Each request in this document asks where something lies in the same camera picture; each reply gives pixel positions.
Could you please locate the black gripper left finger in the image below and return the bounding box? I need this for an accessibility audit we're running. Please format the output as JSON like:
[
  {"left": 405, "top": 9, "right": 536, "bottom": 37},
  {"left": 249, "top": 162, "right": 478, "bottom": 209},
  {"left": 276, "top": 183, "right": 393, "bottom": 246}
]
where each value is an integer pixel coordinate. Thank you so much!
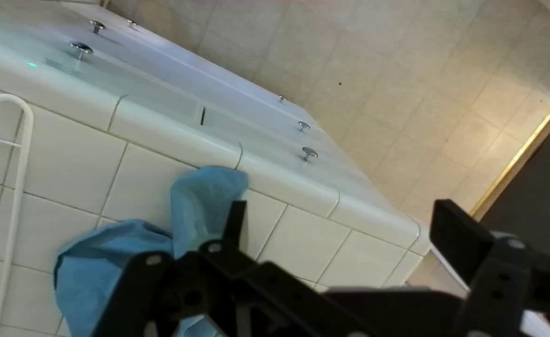
[{"left": 94, "top": 198, "right": 377, "bottom": 337}]

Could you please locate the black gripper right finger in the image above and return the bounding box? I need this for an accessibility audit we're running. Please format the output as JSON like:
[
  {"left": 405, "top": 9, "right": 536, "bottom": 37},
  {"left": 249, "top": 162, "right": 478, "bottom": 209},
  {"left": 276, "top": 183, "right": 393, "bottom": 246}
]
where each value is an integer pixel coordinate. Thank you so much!
[{"left": 429, "top": 198, "right": 550, "bottom": 337}]

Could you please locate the blue cloth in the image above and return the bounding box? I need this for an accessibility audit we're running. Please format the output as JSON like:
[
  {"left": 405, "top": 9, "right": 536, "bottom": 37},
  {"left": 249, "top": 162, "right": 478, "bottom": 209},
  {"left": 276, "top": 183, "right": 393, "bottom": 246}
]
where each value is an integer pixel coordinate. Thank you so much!
[{"left": 53, "top": 164, "right": 253, "bottom": 337}]

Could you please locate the brass floor transition strip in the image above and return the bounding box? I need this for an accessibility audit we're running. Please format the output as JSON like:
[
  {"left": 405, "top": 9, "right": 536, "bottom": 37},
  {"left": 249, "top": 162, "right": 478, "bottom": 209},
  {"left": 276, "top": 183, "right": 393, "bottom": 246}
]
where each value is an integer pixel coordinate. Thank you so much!
[{"left": 470, "top": 99, "right": 550, "bottom": 220}]

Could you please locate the white drawer base cabinet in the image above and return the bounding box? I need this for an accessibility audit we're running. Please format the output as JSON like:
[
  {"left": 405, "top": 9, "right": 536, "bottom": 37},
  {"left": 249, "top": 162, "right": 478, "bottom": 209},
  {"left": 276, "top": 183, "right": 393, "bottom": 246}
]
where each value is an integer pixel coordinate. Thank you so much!
[{"left": 0, "top": 0, "right": 352, "bottom": 188}]

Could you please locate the white wire coat hanger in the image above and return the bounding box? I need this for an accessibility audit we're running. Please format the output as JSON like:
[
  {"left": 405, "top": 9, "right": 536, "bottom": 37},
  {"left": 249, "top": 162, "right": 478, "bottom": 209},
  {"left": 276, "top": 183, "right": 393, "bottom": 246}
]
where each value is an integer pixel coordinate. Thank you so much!
[{"left": 0, "top": 91, "right": 36, "bottom": 337}]

